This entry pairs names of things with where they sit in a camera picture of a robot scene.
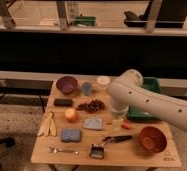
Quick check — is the blue sponge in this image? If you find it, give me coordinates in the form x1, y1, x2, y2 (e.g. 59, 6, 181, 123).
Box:
60, 128, 82, 142

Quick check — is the grey blue cloth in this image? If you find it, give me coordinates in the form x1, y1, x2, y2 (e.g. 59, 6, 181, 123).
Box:
83, 117, 103, 130

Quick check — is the green tray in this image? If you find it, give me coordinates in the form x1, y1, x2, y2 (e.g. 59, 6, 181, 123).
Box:
127, 77, 161, 121

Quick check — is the green box on shelf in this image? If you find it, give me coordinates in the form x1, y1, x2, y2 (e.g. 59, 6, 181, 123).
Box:
73, 16, 96, 26

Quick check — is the black object on shelf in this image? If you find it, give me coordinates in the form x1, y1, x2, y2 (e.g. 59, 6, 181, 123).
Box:
123, 0, 187, 29

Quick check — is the orange carrot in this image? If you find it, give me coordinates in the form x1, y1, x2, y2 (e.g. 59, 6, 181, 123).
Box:
106, 119, 133, 130

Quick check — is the metal fork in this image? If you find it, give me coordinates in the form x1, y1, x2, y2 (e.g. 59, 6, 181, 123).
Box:
48, 147, 79, 155

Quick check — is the bunch of bananas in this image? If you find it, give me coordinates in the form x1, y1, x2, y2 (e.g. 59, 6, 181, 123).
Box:
38, 112, 57, 136

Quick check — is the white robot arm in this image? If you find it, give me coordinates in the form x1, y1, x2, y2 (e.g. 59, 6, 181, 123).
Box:
108, 69, 187, 132

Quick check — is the bunch of dark grapes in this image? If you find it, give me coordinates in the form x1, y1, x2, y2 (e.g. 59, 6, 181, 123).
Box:
77, 99, 106, 113

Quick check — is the purple bowl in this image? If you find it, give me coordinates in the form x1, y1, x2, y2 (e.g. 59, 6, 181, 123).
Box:
56, 76, 78, 94

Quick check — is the black handled tool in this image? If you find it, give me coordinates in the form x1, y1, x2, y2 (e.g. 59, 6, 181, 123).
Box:
102, 135, 132, 144

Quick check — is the orange bowl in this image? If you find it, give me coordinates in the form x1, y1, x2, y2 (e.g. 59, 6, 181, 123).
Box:
138, 126, 167, 153

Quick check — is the peach fruit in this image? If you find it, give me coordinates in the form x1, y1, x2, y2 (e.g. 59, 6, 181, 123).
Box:
65, 108, 78, 122

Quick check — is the white cup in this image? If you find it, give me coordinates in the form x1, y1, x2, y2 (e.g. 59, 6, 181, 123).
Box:
97, 76, 110, 91

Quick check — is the black binder clip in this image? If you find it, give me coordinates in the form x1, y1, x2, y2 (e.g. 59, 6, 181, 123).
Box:
90, 144, 104, 159

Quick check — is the blue cup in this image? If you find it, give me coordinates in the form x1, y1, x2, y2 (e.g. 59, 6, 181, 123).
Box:
82, 82, 92, 96

